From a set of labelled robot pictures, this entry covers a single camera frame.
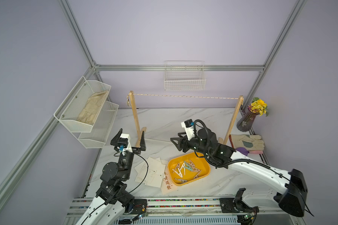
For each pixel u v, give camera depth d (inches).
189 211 28.8
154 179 32.4
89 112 30.5
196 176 32.6
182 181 32.1
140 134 41.9
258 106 34.7
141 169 33.9
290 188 15.9
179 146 24.7
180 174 32.9
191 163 34.7
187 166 33.9
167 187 31.4
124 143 18.9
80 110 30.7
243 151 37.0
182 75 37.3
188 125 23.7
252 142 38.7
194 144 23.9
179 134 28.6
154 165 34.9
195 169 33.9
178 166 34.0
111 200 18.8
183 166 34.1
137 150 21.8
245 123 39.3
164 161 35.4
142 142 22.3
